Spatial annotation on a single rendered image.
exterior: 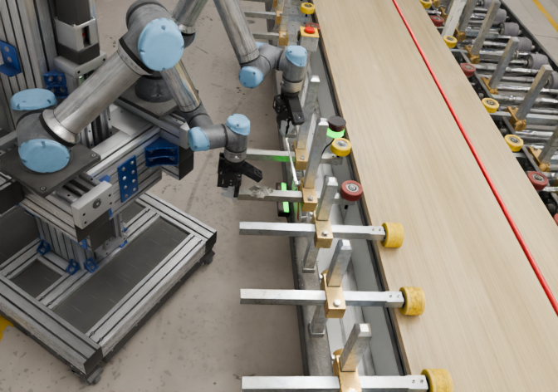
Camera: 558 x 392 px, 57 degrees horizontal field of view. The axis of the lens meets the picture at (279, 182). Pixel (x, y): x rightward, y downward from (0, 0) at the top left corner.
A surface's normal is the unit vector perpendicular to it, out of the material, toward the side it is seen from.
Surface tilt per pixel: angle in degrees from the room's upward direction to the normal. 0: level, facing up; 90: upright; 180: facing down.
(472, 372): 0
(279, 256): 0
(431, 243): 0
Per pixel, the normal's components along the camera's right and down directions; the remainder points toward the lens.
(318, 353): 0.13, -0.72
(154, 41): 0.50, 0.57
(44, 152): 0.31, 0.74
